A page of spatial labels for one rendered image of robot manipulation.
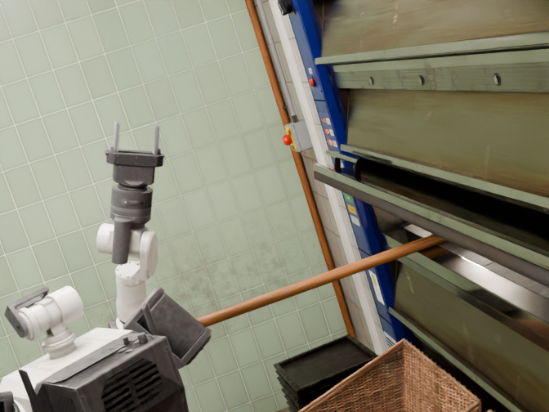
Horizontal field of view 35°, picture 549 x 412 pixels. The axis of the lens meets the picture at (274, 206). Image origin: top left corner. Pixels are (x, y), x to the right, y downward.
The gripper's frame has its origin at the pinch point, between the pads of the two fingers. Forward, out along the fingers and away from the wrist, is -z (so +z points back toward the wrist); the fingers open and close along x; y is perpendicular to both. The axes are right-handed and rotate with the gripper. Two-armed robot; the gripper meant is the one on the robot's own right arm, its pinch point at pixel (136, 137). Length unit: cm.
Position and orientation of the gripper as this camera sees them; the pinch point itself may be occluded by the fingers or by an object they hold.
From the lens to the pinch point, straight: 190.0
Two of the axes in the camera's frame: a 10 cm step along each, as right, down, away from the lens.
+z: -1.1, 9.7, 2.3
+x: -9.6, -0.5, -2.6
